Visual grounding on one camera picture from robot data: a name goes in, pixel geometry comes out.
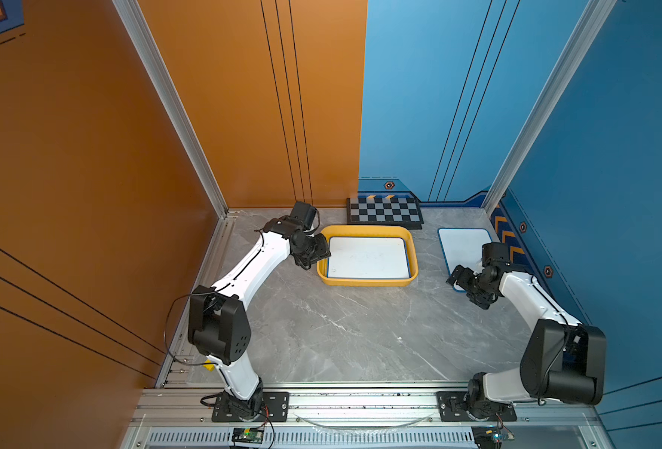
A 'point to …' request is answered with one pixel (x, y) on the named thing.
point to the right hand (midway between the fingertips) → (458, 286)
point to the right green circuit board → (491, 437)
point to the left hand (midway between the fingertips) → (327, 251)
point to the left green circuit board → (249, 435)
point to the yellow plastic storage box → (410, 238)
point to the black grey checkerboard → (384, 210)
